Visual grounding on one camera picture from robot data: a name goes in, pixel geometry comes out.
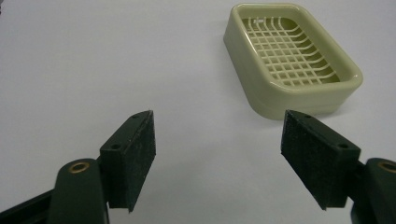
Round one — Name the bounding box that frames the pale green soap dish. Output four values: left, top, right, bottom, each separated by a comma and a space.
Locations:
222, 3, 364, 121

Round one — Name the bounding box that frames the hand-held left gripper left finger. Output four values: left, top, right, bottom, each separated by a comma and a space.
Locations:
99, 109, 157, 214

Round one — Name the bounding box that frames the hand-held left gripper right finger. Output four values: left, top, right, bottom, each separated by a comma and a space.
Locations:
280, 109, 362, 211

